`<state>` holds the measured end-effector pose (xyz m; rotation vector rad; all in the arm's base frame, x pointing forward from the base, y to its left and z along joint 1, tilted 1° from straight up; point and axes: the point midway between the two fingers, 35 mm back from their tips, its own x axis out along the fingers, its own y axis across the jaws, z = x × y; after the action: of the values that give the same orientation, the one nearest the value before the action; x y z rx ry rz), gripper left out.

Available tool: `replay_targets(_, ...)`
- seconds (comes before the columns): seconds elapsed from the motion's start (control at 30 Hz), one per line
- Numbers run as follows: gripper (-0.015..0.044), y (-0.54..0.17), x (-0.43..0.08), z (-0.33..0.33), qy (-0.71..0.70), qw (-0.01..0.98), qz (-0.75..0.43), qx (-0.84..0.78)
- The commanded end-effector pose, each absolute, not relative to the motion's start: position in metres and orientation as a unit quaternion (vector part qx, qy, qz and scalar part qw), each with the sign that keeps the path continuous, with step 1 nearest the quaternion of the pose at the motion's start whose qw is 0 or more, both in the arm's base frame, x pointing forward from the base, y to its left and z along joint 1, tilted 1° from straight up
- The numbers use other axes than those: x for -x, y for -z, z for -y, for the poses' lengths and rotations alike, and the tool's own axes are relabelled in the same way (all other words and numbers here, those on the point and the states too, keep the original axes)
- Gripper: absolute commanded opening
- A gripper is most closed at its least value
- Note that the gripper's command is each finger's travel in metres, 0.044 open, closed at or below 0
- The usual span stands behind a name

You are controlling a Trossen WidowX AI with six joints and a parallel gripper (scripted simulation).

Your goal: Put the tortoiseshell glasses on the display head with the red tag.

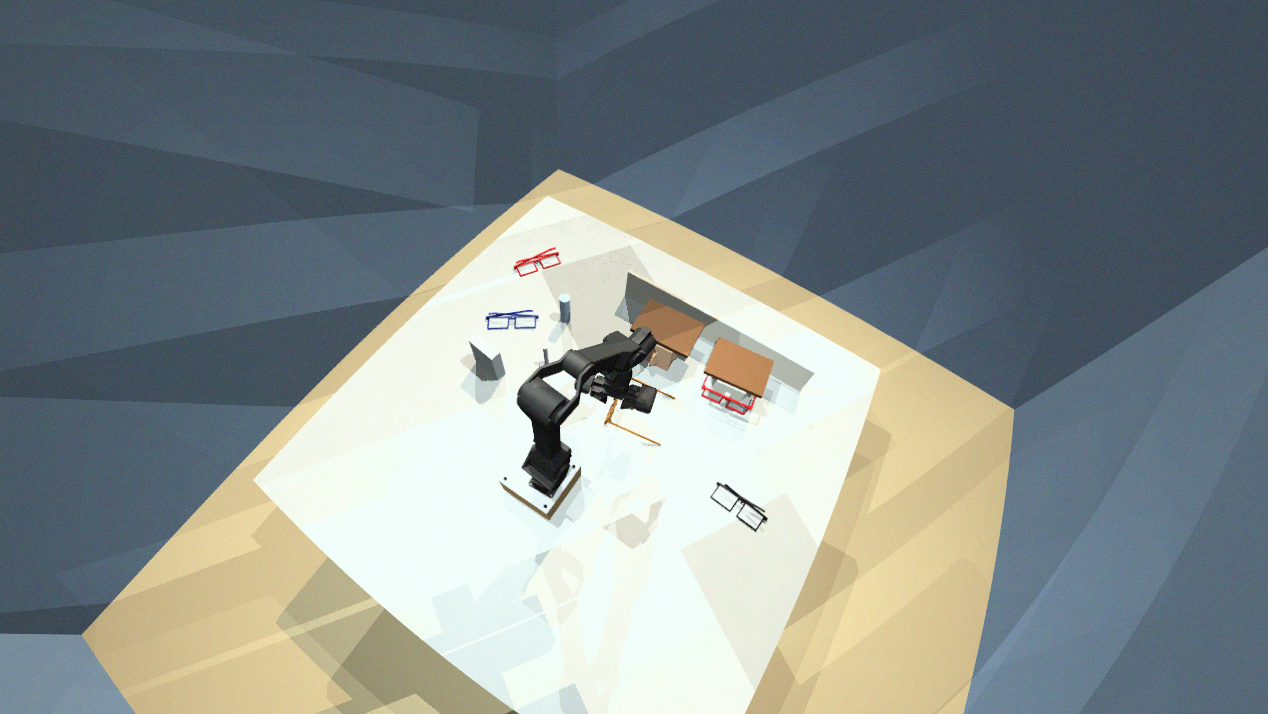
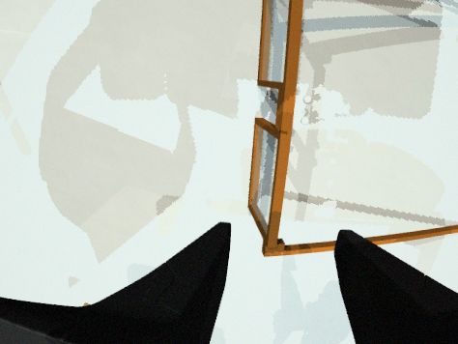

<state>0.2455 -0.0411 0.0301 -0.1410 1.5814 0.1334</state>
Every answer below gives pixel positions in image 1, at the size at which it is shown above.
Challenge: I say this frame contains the black-framed glasses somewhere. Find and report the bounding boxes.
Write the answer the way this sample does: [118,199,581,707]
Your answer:
[711,481,768,531]

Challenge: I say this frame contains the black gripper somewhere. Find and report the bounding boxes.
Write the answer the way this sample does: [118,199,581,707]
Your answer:
[581,374,657,413]

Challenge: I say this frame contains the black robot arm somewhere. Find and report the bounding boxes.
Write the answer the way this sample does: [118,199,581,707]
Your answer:
[516,326,657,498]

